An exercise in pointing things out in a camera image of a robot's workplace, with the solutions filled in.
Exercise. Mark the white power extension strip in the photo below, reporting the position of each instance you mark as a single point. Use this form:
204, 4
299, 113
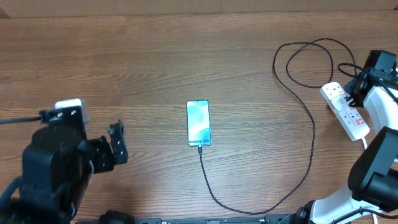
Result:
350, 119

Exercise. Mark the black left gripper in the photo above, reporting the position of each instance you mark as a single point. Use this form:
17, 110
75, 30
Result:
104, 150

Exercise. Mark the white charger plug adapter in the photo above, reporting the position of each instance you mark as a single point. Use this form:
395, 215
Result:
340, 102

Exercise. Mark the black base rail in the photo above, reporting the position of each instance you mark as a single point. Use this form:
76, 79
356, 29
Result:
267, 219

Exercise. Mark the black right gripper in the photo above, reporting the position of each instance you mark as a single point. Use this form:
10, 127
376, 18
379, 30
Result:
347, 89

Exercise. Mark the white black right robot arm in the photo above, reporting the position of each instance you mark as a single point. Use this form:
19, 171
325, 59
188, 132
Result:
366, 107

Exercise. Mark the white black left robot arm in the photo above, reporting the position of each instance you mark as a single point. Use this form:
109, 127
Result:
57, 167

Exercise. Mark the Samsung Galaxy smartphone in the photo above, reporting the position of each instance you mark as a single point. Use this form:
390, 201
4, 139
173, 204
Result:
198, 123

